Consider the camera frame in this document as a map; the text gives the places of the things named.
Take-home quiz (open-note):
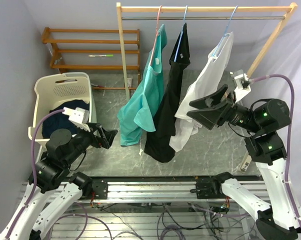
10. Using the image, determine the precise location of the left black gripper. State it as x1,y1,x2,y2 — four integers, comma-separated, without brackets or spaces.
63,121,118,165

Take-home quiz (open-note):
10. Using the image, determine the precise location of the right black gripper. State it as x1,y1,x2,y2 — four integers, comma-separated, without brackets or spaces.
186,83,262,133

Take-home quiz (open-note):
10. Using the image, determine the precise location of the teal t shirt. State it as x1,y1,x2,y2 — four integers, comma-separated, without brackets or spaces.
117,24,168,147

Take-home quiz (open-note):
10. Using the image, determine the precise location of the black t shirt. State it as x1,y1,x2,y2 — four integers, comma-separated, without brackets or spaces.
144,23,191,163

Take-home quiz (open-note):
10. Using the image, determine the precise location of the pink wire hanger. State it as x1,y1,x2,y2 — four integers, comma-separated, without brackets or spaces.
149,5,163,66

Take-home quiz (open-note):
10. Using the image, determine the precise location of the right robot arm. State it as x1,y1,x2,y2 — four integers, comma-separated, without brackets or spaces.
187,85,301,240

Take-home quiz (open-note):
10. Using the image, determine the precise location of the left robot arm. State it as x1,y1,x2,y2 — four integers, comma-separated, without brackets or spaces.
0,123,118,240

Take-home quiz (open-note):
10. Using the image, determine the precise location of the white t shirt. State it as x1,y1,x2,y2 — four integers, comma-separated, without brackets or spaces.
169,32,234,152

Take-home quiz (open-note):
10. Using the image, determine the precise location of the dark blue garment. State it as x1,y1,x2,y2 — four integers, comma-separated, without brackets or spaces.
41,99,90,139

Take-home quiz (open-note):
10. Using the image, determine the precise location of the small white device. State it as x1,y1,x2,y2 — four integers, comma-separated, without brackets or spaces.
240,152,252,172

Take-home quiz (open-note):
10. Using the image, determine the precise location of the cream plastic laundry basket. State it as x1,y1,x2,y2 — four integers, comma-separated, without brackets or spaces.
28,72,97,139

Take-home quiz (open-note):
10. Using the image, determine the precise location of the green white pen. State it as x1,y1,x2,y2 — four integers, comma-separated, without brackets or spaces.
88,54,114,58

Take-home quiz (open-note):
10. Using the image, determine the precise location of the brown wooden shoe rack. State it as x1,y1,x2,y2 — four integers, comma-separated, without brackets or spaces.
41,27,142,90

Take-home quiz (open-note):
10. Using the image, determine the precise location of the wooden clothes rack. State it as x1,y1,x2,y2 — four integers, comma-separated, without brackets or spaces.
116,0,298,101

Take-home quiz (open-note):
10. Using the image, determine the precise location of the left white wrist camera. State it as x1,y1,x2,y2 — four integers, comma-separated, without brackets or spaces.
62,107,91,132

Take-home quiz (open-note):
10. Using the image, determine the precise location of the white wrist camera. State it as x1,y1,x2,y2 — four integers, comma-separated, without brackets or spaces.
62,107,91,132
230,70,251,103

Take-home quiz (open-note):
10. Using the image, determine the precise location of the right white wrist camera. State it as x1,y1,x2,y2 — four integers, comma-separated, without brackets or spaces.
230,70,251,103

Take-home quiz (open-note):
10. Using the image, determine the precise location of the light blue wire hanger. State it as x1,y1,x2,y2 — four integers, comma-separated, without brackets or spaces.
212,5,238,57

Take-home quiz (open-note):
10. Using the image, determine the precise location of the aluminium rail base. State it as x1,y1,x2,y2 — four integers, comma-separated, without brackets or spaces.
16,174,276,203

